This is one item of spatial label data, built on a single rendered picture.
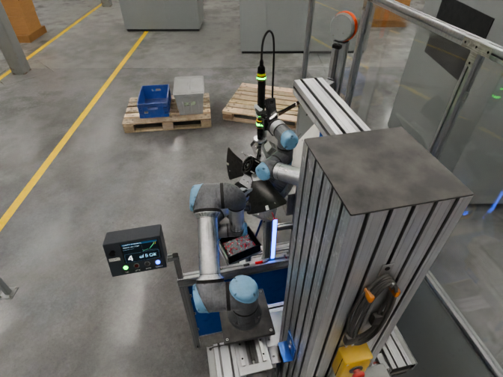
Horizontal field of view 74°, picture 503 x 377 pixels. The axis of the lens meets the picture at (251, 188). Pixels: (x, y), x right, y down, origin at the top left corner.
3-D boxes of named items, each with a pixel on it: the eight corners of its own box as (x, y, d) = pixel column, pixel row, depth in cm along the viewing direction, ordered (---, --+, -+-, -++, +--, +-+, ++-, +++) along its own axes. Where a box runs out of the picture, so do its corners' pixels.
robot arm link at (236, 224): (247, 176, 145) (245, 222, 187) (222, 177, 144) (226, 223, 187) (250, 199, 139) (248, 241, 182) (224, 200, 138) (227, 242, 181)
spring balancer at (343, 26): (332, 37, 202) (326, 39, 198) (337, 7, 192) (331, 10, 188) (356, 43, 194) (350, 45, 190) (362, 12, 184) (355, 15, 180)
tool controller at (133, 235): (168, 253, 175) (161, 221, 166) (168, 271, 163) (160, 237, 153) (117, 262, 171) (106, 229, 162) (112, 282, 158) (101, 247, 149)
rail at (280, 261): (326, 254, 205) (328, 246, 199) (328, 259, 202) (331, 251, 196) (178, 282, 190) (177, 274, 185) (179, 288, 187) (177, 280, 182)
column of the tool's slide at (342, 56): (305, 234, 319) (337, 38, 200) (313, 238, 315) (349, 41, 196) (302, 238, 316) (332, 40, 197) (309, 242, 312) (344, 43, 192)
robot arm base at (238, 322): (265, 326, 144) (266, 315, 137) (230, 333, 142) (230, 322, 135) (257, 295, 155) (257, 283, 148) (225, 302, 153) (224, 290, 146)
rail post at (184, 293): (200, 341, 242) (186, 280, 191) (200, 346, 239) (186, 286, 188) (194, 342, 242) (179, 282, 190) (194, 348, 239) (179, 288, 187)
